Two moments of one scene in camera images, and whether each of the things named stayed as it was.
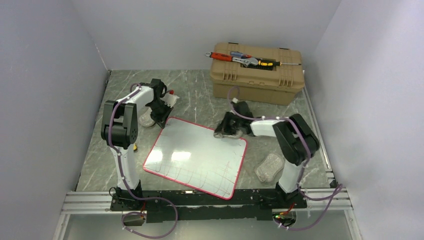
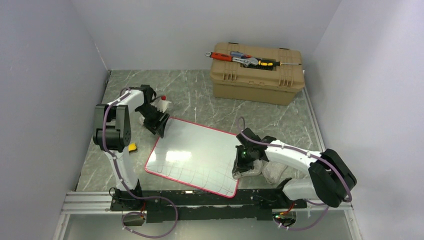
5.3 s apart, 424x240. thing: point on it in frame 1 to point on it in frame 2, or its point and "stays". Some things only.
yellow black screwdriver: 273,63 stays
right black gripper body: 232,124 to 244,160
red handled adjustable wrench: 246,61 stays
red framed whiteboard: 190,154 stays
